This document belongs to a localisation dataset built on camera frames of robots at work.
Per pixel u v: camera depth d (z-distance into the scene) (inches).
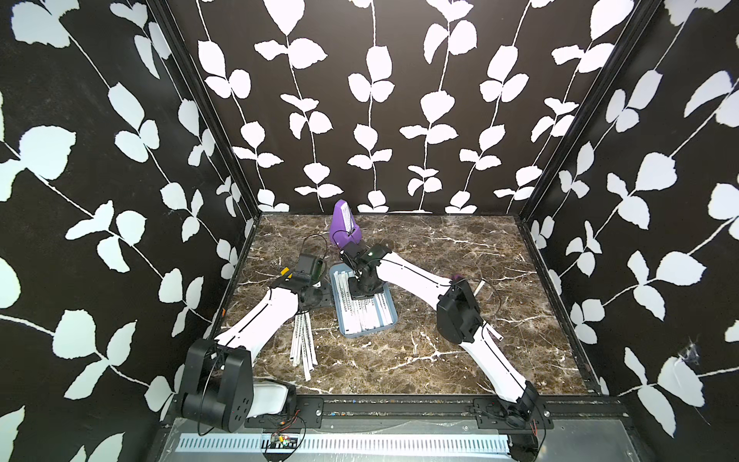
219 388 16.1
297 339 33.8
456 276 40.0
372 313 36.6
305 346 33.6
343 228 40.8
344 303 36.7
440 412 29.6
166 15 27.6
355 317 36.0
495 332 35.0
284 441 28.0
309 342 33.8
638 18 27.6
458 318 23.4
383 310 36.6
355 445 27.6
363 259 27.6
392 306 36.0
